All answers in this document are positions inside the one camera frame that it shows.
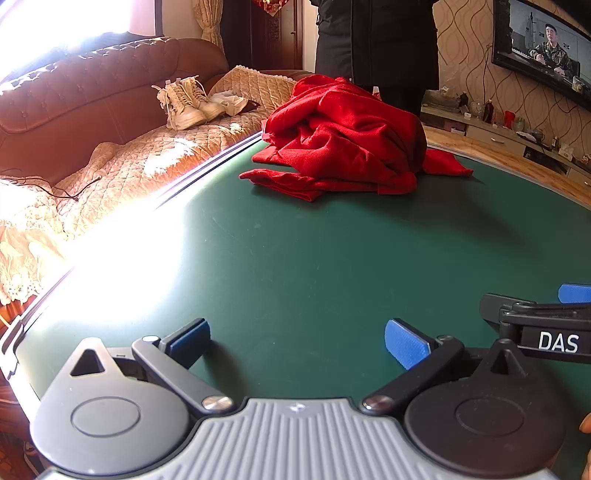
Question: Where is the brown leather sofa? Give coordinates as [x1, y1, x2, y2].
[0, 37, 319, 185]

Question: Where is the dark wooden door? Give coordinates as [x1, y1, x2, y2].
[224, 0, 306, 73]

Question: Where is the white television cabinet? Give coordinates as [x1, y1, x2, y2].
[419, 90, 591, 197]

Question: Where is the beige quilted sofa cover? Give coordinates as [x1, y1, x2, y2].
[0, 65, 298, 308]

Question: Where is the white lace-up boot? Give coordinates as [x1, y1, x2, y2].
[156, 79, 209, 131]
[180, 76, 228, 118]

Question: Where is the black thin cable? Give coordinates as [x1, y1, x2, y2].
[0, 173, 103, 202]

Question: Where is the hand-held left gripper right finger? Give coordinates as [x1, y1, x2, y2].
[361, 318, 529, 415]

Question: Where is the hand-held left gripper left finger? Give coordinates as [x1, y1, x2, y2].
[69, 318, 235, 415]

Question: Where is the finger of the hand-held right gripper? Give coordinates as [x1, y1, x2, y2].
[479, 293, 591, 365]
[558, 283, 591, 304]

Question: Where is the white crumpled cloth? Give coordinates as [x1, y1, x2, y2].
[208, 90, 251, 117]

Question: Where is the wall television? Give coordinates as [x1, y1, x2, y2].
[491, 0, 591, 112]

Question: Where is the beige curtain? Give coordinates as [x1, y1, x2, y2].
[198, 0, 228, 45]

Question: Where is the dark red knit top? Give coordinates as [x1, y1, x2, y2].
[261, 75, 428, 185]

